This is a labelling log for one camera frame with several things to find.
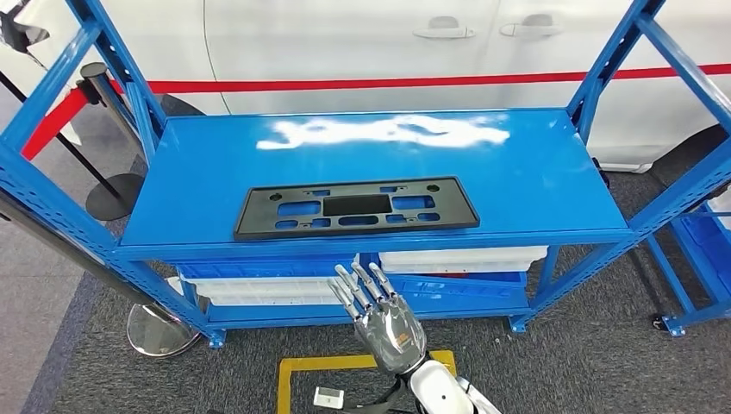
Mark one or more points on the blue metal shelf rack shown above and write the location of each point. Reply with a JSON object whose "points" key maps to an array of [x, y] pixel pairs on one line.
{"points": [[675, 329], [200, 171]]}

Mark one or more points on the stanchion with chrome base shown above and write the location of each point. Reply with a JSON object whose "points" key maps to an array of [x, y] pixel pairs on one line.
{"points": [[163, 331]]}

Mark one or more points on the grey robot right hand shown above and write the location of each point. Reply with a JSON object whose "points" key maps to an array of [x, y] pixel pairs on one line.
{"points": [[388, 331]]}

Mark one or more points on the red barrier belt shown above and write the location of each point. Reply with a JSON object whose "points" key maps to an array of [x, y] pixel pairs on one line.
{"points": [[400, 82], [54, 123]]}

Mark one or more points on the yellow floor tape square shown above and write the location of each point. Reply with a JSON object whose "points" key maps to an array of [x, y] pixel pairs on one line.
{"points": [[342, 361]]}

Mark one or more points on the black-topped stanchion post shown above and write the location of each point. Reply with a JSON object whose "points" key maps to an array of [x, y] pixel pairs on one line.
{"points": [[94, 71]]}

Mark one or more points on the black plastic plate holder part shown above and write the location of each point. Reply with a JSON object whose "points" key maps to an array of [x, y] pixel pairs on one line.
{"points": [[357, 205]]}

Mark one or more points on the blue plastic bin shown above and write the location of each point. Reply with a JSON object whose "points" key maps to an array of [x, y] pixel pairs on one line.
{"points": [[263, 268], [714, 251], [457, 286]]}

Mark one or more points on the thin stanchion with black base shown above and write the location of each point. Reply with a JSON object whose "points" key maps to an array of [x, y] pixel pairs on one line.
{"points": [[114, 200]]}

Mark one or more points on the white car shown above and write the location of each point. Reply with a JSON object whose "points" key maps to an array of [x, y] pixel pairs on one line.
{"points": [[342, 51]]}

